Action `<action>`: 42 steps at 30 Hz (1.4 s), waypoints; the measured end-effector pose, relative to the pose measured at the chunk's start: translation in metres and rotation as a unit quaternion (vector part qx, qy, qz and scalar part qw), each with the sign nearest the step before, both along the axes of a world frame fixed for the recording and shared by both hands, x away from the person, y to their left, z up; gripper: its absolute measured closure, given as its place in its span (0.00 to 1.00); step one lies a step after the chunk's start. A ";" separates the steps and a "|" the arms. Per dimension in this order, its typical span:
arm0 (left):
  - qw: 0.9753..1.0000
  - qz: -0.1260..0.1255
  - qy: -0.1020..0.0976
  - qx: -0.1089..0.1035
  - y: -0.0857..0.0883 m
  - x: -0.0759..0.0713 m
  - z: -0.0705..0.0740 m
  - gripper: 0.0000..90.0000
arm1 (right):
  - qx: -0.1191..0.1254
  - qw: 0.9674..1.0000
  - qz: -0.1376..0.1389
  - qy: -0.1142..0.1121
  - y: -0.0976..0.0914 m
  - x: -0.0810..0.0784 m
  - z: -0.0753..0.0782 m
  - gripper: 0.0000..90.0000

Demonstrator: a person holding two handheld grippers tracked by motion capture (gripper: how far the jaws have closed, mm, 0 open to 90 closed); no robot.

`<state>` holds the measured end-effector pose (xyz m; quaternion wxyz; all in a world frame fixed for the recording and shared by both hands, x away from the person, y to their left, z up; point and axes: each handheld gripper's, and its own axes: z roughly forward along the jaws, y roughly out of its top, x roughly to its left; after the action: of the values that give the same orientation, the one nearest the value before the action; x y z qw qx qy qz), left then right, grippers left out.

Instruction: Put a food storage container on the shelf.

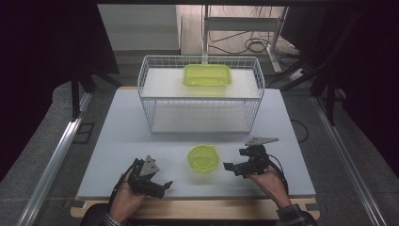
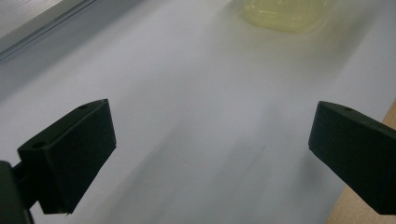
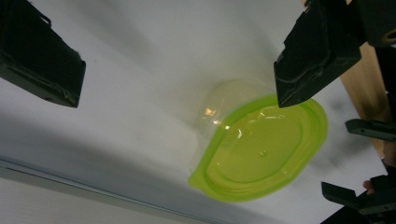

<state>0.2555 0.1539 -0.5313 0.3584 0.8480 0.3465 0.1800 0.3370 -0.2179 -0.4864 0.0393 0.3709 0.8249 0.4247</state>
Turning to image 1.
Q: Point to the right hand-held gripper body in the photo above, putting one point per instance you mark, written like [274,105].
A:
[255,161]

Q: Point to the round yellow-green plastic container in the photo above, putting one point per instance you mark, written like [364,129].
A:
[203,158]

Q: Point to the white desk frame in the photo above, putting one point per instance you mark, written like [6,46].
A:
[241,23]

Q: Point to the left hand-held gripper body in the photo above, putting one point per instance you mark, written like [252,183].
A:
[142,179]

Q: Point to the person's right hand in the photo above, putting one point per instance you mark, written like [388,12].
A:
[271,185]

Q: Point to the metal floor rail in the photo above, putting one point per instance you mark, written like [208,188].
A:
[345,163]
[53,163]

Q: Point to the white power strip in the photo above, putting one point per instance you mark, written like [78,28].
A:
[296,74]

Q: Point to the black square floor frame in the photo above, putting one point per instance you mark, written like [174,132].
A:
[84,133]

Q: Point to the rectangular yellow-green plastic container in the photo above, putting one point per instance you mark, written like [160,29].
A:
[207,75]

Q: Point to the wooden table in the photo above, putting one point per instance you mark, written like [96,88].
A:
[204,208]

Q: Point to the black stand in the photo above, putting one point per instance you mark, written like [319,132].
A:
[330,103]
[75,94]

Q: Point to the white cabinet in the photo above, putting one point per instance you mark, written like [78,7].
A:
[141,28]

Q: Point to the person's left hand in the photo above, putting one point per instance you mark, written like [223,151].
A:
[125,204]

